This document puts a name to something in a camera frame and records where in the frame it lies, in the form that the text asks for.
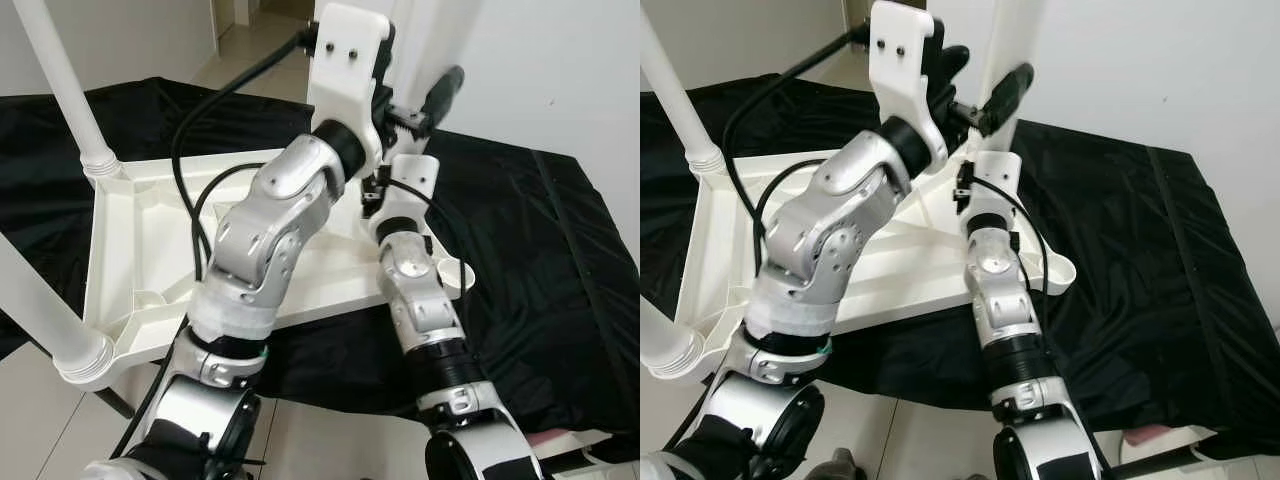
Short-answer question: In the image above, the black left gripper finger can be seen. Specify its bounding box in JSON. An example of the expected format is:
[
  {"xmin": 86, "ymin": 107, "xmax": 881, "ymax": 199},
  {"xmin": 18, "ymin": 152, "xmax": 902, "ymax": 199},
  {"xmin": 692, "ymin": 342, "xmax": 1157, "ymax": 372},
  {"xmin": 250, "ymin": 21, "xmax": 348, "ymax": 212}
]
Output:
[
  {"xmin": 376, "ymin": 25, "xmax": 397, "ymax": 101},
  {"xmin": 925, "ymin": 43, "xmax": 972, "ymax": 103},
  {"xmin": 975, "ymin": 62, "xmax": 1037, "ymax": 141},
  {"xmin": 425, "ymin": 65, "xmax": 467, "ymax": 131}
]

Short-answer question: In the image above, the white plastic table leg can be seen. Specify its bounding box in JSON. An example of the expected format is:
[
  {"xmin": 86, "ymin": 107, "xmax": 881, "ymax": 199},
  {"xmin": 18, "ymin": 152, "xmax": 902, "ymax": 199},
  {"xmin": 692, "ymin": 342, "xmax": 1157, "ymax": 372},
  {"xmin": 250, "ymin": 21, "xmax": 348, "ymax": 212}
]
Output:
[
  {"xmin": 0, "ymin": 232, "xmax": 116, "ymax": 393},
  {"xmin": 12, "ymin": 0, "xmax": 123, "ymax": 183},
  {"xmin": 640, "ymin": 295, "xmax": 707, "ymax": 378},
  {"xmin": 640, "ymin": 10, "xmax": 727, "ymax": 177},
  {"xmin": 393, "ymin": 0, "xmax": 447, "ymax": 157},
  {"xmin": 983, "ymin": 0, "xmax": 1037, "ymax": 153}
]

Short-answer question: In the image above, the white plastic table top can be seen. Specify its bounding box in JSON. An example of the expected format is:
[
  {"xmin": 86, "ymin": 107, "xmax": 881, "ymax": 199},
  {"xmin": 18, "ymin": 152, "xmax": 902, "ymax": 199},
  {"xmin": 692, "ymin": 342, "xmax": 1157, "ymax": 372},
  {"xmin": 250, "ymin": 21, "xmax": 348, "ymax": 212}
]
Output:
[
  {"xmin": 55, "ymin": 150, "xmax": 477, "ymax": 393},
  {"xmin": 655, "ymin": 150, "xmax": 1079, "ymax": 378}
]

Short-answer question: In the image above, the black table cloth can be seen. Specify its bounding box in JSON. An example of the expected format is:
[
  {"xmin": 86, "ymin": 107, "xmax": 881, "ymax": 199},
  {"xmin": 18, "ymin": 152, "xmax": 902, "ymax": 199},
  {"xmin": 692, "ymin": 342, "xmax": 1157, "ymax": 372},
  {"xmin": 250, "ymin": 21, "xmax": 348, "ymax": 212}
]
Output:
[
  {"xmin": 640, "ymin": 75, "xmax": 1280, "ymax": 446},
  {"xmin": 0, "ymin": 78, "xmax": 641, "ymax": 441}
]

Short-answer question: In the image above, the grey robot left foot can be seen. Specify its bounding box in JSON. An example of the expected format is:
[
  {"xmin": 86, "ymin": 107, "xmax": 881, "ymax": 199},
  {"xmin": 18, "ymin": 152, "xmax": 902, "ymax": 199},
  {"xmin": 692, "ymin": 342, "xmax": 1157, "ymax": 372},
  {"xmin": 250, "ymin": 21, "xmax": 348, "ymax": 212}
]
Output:
[{"xmin": 815, "ymin": 448, "xmax": 867, "ymax": 480}]

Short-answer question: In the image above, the black metal table leg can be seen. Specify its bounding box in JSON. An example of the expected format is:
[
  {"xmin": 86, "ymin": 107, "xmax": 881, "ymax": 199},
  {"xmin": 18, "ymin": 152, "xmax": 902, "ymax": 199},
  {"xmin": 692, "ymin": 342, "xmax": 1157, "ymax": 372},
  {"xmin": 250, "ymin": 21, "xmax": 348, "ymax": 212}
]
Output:
[{"xmin": 95, "ymin": 385, "xmax": 137, "ymax": 421}]

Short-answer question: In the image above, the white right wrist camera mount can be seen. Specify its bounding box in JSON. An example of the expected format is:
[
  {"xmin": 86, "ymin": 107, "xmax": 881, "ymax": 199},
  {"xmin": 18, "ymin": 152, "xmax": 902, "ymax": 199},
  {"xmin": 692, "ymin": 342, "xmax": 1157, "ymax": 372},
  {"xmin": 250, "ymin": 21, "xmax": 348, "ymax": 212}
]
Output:
[
  {"xmin": 972, "ymin": 150, "xmax": 1024, "ymax": 237},
  {"xmin": 385, "ymin": 153, "xmax": 442, "ymax": 241}
]

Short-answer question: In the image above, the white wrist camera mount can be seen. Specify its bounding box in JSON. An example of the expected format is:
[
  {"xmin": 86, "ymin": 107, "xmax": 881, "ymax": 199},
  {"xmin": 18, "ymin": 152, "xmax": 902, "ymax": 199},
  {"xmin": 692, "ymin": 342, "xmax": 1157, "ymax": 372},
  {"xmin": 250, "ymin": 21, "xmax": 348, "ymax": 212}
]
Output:
[
  {"xmin": 305, "ymin": 3, "xmax": 396, "ymax": 171},
  {"xmin": 868, "ymin": 0, "xmax": 949, "ymax": 167},
  {"xmin": 385, "ymin": 153, "xmax": 442, "ymax": 241},
  {"xmin": 972, "ymin": 150, "xmax": 1024, "ymax": 237}
]

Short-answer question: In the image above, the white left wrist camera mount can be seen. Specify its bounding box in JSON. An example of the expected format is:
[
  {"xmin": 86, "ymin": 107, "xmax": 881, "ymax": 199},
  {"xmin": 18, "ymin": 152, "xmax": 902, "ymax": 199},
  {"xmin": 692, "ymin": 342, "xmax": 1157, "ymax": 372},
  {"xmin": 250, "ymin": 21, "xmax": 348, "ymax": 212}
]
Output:
[
  {"xmin": 868, "ymin": 0, "xmax": 949, "ymax": 167},
  {"xmin": 305, "ymin": 3, "xmax": 396, "ymax": 171}
]

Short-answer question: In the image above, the white plastic frame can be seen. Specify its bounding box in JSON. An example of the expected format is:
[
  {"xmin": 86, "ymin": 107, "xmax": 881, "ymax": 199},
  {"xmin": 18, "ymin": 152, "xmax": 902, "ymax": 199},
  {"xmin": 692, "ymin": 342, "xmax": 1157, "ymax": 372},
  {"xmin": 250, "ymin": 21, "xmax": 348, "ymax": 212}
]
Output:
[
  {"xmin": 545, "ymin": 430, "xmax": 613, "ymax": 473},
  {"xmin": 1115, "ymin": 428, "xmax": 1217, "ymax": 469}
]

